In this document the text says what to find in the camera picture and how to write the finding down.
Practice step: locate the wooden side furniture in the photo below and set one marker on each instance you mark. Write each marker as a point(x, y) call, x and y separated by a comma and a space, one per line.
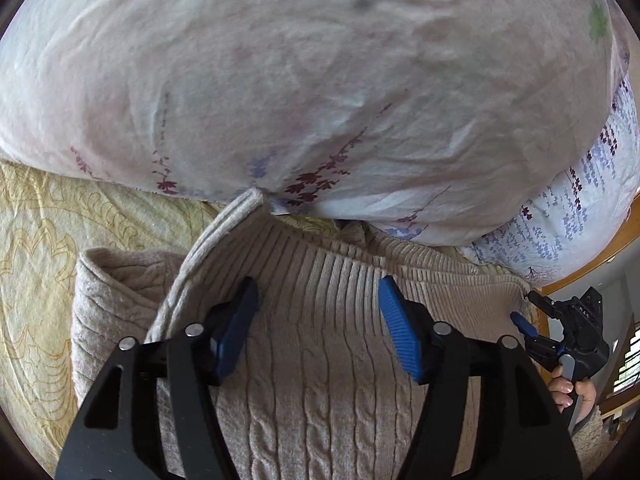
point(612, 400)

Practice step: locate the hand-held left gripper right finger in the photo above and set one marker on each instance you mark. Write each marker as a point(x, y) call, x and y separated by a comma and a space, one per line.
point(400, 332)

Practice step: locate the person's right hand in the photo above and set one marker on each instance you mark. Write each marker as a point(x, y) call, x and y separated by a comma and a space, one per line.
point(562, 390)

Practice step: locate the pale pink floral pillow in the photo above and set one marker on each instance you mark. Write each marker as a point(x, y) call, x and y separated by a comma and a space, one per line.
point(300, 70)

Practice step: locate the white pillow with violet flowers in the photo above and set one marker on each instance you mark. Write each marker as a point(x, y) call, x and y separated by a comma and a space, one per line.
point(590, 195)

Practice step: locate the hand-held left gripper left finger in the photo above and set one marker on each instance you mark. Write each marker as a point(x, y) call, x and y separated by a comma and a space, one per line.
point(234, 332)

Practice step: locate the yellow patterned bed sheet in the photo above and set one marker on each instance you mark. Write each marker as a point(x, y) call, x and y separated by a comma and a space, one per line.
point(40, 260)

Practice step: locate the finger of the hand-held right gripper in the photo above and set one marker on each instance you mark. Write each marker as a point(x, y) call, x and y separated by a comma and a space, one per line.
point(522, 325)
point(542, 302)

